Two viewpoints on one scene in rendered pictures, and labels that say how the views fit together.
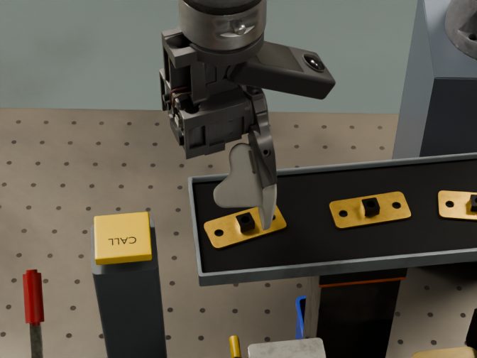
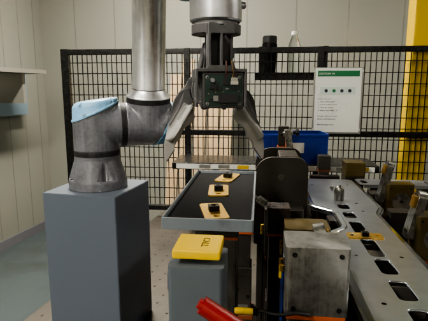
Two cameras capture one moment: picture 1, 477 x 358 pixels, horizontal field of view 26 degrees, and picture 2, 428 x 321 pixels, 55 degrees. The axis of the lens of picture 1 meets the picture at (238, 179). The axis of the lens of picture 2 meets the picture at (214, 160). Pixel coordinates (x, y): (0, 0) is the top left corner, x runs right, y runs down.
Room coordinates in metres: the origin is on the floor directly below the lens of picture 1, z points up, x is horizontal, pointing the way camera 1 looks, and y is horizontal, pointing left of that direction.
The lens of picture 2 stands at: (0.56, 0.61, 1.36)
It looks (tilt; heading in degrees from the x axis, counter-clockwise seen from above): 10 degrees down; 283
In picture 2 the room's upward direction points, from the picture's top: straight up
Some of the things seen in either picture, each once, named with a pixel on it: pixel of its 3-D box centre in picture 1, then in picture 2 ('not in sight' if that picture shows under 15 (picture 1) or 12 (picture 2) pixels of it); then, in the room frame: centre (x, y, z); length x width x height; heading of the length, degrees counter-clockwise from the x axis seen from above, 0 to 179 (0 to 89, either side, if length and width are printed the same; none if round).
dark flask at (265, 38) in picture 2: not in sight; (269, 55); (0.75, -1.48, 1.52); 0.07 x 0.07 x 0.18
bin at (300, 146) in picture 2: not in sight; (290, 146); (0.63, -1.28, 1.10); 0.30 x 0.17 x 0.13; 13
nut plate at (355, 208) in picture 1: (370, 207); (218, 188); (0.72, -0.14, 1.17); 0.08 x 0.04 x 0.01; 101
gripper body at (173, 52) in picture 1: (216, 80); (216, 68); (0.69, 0.02, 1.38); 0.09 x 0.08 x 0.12; 111
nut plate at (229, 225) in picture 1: (245, 223); (213, 208); (0.70, -0.01, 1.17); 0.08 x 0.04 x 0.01; 111
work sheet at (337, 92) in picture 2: not in sight; (337, 100); (0.43, -1.42, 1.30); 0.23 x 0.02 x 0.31; 7
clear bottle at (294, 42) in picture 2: not in sight; (293, 52); (0.64, -1.49, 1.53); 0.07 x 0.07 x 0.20
